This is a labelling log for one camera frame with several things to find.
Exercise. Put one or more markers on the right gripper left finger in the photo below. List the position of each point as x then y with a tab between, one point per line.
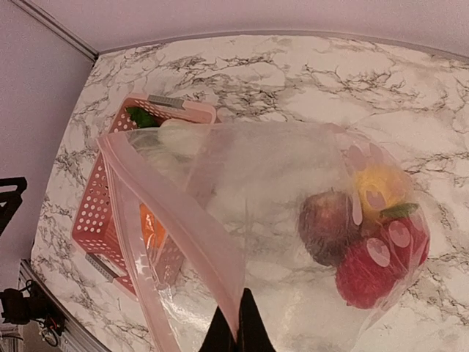
219	337

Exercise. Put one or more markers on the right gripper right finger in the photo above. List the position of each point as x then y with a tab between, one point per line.
252	335

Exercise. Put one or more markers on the clear zip top bag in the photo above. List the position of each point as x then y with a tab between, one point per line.
231	220

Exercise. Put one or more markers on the red pepper front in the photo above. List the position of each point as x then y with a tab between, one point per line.
367	273

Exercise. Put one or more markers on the red pepper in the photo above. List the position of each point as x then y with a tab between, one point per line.
408	245
367	273

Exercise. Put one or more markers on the dark purple pepper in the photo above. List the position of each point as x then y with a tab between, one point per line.
326	226

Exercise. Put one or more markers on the yellow pepper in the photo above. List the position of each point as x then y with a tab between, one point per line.
381	187

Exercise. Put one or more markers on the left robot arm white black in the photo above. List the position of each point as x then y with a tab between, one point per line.
11	198

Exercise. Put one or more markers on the orange pepper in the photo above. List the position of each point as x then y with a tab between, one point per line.
154	234

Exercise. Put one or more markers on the pink plastic basket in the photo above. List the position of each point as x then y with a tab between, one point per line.
94	232

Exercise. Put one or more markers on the white cabbage lower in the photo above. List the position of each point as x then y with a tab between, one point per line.
163	160

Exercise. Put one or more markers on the white cabbage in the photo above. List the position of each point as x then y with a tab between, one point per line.
181	137
163	160

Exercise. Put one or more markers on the white cabbage upper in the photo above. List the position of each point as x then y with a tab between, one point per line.
181	137

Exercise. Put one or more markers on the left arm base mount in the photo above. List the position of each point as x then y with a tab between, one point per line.
31	304

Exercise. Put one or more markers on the left aluminium corner post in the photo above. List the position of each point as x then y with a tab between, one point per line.
47	20

